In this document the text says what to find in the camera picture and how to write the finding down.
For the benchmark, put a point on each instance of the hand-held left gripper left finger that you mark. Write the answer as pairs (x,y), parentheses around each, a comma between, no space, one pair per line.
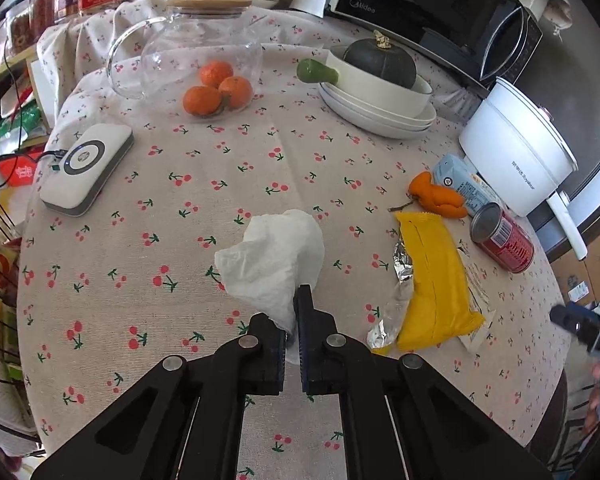
(275,365)

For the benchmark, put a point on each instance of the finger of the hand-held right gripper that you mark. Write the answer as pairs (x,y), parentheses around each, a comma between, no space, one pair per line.
(572,317)

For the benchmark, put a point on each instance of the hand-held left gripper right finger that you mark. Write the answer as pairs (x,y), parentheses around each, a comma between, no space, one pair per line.
(304,360)

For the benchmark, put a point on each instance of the white tissue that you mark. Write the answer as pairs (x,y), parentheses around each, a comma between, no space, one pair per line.
(275,260)

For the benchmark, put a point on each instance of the red drink can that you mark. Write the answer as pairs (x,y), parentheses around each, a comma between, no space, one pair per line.
(510,250)

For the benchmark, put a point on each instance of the clear plastic wrapper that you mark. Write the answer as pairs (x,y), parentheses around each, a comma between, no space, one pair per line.
(477,290)

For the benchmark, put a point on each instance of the yellow snack packet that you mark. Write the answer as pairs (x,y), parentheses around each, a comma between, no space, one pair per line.
(440,285)

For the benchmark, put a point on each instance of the silver foil wrapper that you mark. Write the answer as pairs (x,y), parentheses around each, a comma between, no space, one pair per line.
(402,265)

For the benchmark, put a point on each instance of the cherry print tablecloth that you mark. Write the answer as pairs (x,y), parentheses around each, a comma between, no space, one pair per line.
(180,260)

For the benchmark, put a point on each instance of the white electric pot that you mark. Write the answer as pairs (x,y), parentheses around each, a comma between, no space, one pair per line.
(515,160)

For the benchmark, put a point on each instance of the light blue packet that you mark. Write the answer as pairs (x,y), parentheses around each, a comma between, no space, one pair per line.
(460,175)

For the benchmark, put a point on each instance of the orange peel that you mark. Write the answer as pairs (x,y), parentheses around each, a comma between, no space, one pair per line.
(435,195)

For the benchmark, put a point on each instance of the white plate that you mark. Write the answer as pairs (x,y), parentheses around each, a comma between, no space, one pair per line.
(422,120)
(395,134)

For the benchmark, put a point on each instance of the white bowl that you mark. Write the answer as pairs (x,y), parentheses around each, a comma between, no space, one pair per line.
(380,97)

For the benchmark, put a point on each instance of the orange mandarin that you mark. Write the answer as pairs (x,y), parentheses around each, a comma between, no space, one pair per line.
(216,72)
(236,91)
(200,100)

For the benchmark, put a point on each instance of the green fruit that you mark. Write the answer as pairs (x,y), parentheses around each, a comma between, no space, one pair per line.
(312,71)

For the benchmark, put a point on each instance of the dark green squash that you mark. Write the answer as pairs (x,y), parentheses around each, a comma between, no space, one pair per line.
(380,62)

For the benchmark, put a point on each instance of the floral cover cloth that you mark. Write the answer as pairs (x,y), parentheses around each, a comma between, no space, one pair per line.
(560,10)

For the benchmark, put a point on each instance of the black microwave oven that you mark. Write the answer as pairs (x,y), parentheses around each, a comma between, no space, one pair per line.
(430,0)

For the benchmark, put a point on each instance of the glass teapot with bamboo lid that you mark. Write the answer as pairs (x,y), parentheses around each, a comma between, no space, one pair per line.
(210,2)

